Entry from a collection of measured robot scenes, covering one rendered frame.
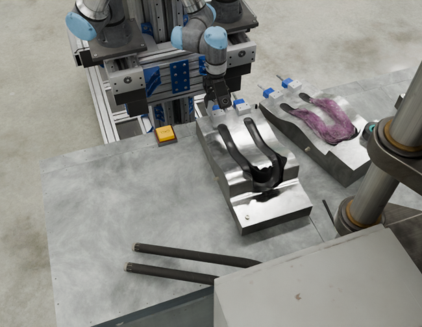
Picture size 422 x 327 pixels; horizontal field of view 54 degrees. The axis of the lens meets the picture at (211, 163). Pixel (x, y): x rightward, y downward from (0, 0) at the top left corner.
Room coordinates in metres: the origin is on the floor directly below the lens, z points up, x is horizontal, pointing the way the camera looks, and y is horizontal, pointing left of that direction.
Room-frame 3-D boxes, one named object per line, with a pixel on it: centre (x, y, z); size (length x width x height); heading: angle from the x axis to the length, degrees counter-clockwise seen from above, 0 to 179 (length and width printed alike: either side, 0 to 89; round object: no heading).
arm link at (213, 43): (1.17, -0.02, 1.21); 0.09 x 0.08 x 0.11; 69
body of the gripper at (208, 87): (1.17, -0.02, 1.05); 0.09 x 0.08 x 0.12; 19
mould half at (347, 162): (1.14, -0.46, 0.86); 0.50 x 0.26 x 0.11; 36
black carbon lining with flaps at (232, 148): (0.96, -0.15, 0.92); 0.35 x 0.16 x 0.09; 19
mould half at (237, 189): (0.95, -0.14, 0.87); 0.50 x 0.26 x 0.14; 19
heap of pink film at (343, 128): (1.14, -0.45, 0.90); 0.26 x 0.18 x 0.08; 36
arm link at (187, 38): (1.22, 0.07, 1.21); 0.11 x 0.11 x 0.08; 69
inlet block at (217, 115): (1.19, -0.01, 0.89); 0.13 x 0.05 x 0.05; 19
